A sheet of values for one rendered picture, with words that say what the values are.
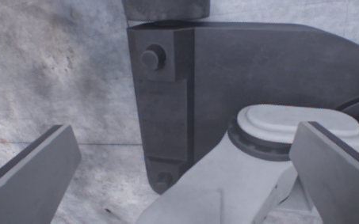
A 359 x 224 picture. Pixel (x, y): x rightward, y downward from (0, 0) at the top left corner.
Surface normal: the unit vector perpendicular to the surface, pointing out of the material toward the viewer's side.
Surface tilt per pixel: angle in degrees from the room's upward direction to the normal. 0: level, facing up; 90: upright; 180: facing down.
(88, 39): 0
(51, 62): 0
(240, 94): 0
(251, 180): 90
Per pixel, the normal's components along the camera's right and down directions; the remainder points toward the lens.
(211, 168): -0.03, -0.87
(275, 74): -0.22, 0.48
